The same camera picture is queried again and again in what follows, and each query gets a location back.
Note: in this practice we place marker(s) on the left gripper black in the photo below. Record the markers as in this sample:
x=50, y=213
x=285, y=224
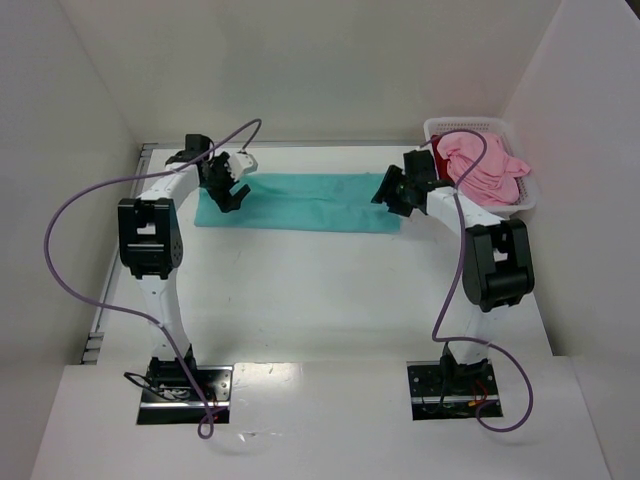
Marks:
x=223, y=187

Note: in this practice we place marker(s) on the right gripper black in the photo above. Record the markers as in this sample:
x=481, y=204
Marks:
x=393, y=187

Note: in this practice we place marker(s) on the teal t shirt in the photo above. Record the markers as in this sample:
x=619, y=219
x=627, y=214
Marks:
x=338, y=203

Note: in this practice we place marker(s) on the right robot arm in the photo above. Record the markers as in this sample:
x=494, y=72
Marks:
x=494, y=268

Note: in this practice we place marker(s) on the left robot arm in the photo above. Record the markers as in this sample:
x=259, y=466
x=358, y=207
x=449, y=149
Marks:
x=151, y=247

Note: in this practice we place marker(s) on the red t shirt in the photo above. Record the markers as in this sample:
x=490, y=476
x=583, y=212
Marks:
x=440, y=162

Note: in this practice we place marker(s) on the pink t shirt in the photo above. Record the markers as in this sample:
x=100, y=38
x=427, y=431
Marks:
x=493, y=182

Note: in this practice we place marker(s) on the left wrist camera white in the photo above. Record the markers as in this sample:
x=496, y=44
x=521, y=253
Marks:
x=240, y=164

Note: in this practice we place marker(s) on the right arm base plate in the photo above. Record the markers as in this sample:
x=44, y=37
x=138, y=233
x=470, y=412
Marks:
x=432, y=397

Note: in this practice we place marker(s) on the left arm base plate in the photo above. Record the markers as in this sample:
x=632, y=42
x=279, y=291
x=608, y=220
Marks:
x=174, y=402

